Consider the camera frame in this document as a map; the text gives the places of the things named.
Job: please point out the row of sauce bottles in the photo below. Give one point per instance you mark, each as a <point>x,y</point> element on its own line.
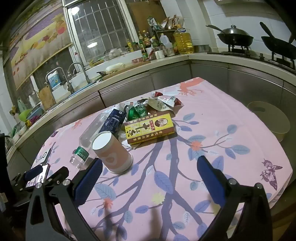
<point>144,44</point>

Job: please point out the clear plastic bag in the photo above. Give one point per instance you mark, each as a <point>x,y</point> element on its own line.
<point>111,53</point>

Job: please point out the angular steel faucet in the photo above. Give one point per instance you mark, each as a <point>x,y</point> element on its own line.
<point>66,80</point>

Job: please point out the black wok with lid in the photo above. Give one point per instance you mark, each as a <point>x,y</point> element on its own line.
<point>235,38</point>

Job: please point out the pink and white paper cup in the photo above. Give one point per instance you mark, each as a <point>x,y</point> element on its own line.
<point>113,155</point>

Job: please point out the black smartphone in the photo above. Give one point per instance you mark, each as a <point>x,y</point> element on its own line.
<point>45,155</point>

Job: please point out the crushed green drink can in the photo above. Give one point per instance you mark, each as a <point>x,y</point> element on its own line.
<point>137,112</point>

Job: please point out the standing wooden cutting board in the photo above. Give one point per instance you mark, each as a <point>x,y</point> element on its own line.
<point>46,98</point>

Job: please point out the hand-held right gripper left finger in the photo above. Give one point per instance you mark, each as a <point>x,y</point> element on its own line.
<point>89,183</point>

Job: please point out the dark blue milk carton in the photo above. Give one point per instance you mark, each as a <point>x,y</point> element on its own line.
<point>114,122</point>

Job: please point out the white plastic jug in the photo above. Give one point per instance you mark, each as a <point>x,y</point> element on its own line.
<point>165,41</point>

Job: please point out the white radish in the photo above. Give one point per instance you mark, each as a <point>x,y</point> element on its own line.
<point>114,67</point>

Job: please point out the white and red snack packet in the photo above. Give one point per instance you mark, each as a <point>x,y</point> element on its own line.
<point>167,100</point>

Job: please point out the pile of snack bags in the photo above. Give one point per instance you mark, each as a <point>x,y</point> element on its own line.
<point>170,23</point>

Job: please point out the barred window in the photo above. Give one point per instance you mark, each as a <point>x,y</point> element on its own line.
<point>99,25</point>

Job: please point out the green dish soap bottle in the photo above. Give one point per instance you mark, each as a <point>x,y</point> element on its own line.
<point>22,104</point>

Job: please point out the gas stove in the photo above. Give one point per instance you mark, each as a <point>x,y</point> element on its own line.
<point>254,56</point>

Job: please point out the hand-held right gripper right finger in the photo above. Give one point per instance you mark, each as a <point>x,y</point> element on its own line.
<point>210,180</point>

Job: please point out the silver foil wrapper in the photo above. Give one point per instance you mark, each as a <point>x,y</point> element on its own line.
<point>142,102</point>

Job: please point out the steel bowl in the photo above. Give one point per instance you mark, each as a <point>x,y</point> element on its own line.
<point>202,48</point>

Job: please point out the tall steel faucet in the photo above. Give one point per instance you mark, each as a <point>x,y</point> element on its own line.
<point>78,69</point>

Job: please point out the clear plastic water bottle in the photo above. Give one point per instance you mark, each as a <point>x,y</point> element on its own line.
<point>92,134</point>

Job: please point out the flat wooden cutting board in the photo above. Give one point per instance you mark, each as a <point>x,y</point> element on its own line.
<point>131,68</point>

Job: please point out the beige snack pouch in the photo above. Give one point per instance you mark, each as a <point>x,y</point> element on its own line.
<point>157,105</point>

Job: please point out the small red wrapper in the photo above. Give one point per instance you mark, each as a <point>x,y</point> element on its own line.
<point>157,94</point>

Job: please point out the blue label detergent jug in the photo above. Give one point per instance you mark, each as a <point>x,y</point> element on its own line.
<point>54,80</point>

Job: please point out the large cooking oil bottle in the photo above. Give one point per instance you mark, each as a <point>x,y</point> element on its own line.
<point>183,41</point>

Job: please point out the fruit printed blind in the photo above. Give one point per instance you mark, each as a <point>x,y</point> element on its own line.
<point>39,41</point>

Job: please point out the blue plastic basin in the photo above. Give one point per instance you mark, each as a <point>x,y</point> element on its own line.
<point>37,111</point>

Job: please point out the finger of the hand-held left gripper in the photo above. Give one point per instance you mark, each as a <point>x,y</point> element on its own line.
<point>57,173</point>
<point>34,172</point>

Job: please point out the red and white bowl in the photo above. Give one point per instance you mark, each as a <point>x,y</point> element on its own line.
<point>138,60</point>

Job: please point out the dark red snack packet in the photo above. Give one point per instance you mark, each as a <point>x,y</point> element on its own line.
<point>178,102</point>

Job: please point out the yellow and brown cardboard box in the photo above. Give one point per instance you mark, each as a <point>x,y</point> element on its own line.
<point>150,129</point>

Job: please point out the green plastic basin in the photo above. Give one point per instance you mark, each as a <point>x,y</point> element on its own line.
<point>25,114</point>

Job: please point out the pink floral tablecloth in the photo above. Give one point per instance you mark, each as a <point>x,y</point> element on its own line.
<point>208,129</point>

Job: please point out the kitchen counter cabinets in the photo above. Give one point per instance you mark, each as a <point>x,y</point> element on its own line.
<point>161,78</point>

